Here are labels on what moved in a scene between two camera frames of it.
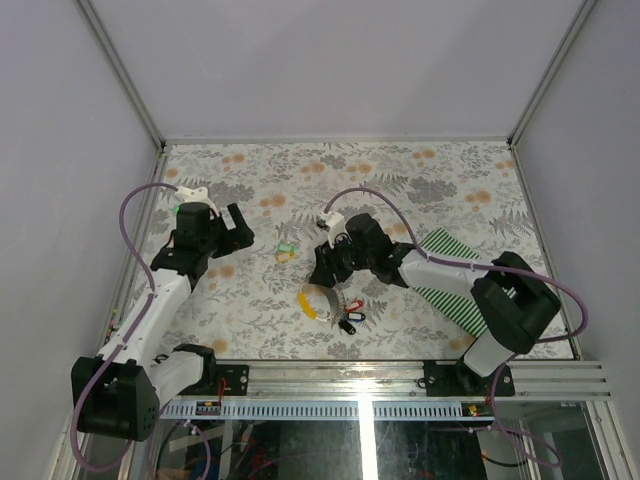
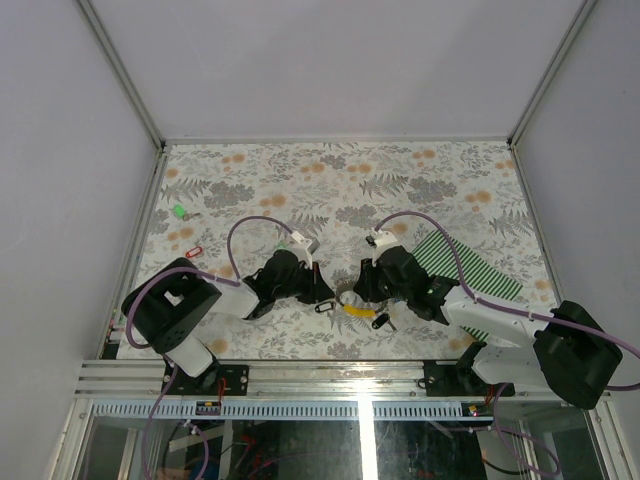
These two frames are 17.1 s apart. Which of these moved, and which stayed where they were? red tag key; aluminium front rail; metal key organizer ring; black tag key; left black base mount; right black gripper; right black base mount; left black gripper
Moved: left black gripper; right black gripper; metal key organizer ring; red tag key; black tag key
Stayed: left black base mount; aluminium front rail; right black base mount
